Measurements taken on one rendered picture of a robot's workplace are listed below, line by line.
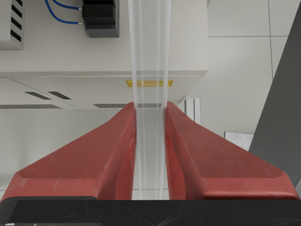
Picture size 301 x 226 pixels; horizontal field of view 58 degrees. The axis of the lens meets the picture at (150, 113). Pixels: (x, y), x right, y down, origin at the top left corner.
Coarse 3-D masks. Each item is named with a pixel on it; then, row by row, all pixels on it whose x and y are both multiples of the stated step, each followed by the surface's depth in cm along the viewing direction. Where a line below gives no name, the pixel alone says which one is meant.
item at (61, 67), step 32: (32, 0) 46; (64, 0) 46; (192, 0) 46; (32, 32) 46; (64, 32) 46; (128, 32) 46; (192, 32) 46; (0, 64) 45; (32, 64) 45; (64, 64) 45; (96, 64) 45; (128, 64) 45; (192, 64) 45; (0, 96) 68; (32, 96) 69; (64, 96) 69; (96, 96) 70; (128, 96) 70
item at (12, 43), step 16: (0, 0) 42; (16, 0) 43; (96, 0) 40; (112, 0) 40; (0, 16) 41; (16, 16) 43; (96, 16) 40; (112, 16) 40; (0, 32) 41; (16, 32) 43; (96, 32) 43; (112, 32) 43; (0, 48) 44; (16, 48) 45; (192, 112) 76
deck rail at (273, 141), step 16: (288, 48) 16; (288, 64) 16; (288, 80) 16; (272, 96) 18; (288, 96) 16; (272, 112) 18; (288, 112) 16; (256, 128) 20; (272, 128) 18; (288, 128) 16; (256, 144) 20; (272, 144) 18; (288, 144) 16; (272, 160) 18; (288, 160) 16; (288, 176) 16
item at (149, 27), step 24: (144, 0) 8; (168, 0) 8; (144, 24) 9; (168, 24) 9; (144, 48) 10; (168, 48) 10; (144, 72) 10; (144, 96) 11; (144, 120) 12; (144, 144) 13; (144, 168) 14; (144, 192) 15
